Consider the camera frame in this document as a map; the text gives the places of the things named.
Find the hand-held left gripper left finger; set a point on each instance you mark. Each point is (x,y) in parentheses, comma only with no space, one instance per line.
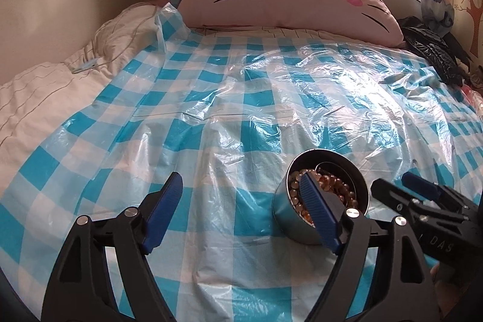
(162,216)

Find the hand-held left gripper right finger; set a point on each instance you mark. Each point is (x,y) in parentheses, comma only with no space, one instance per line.
(319,212)

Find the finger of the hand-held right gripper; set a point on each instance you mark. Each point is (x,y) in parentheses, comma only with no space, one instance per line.
(419,181)
(392,197)

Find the round metal tin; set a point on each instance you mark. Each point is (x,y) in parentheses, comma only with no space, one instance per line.
(290,220)

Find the red cloth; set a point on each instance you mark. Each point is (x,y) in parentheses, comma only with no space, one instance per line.
(473,93)

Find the blue checkered plastic sheet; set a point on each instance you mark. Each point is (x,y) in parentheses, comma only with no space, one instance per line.
(226,118)

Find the black plastic bag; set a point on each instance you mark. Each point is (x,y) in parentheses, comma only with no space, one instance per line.
(434,50)

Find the white quilt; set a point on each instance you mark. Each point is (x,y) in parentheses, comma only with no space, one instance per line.
(45,99)

